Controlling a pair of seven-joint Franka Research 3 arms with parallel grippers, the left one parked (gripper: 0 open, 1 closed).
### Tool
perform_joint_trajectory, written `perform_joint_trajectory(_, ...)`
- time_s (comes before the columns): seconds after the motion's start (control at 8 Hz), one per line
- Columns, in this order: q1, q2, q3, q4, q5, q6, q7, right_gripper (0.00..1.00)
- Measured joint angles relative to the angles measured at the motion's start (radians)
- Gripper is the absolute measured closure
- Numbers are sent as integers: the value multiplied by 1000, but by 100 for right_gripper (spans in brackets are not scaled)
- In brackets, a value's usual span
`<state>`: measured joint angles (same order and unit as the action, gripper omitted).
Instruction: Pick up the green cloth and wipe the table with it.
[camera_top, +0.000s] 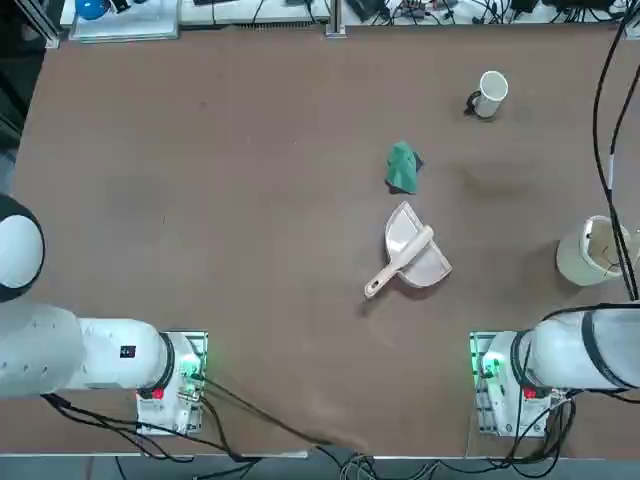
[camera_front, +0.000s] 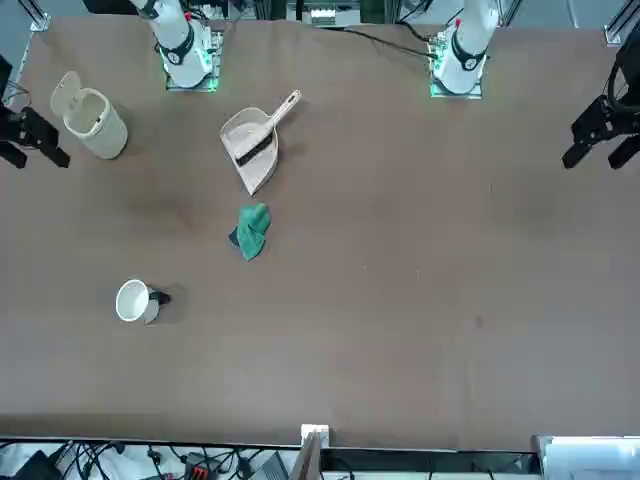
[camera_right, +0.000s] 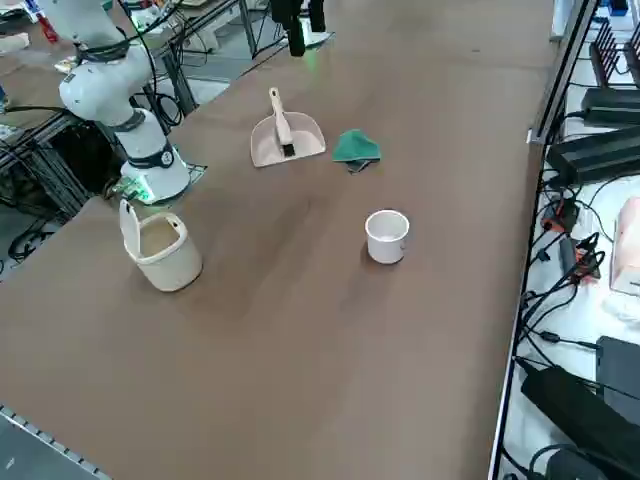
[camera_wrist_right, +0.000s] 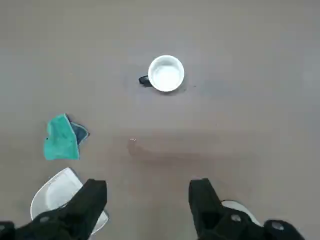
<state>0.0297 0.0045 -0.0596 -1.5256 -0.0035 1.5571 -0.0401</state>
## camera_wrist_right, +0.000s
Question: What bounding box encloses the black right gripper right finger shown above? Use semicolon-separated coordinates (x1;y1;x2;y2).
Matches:
188;177;306;240

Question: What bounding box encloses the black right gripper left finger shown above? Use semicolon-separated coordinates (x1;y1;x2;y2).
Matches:
0;178;108;240

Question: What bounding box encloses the green cloth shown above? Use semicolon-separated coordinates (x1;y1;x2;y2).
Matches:
43;113;90;161

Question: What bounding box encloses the white tape roll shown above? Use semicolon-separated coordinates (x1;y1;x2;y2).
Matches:
221;199;262;227

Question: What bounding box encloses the white mug with black handle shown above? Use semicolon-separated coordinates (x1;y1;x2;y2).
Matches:
138;54;185;93

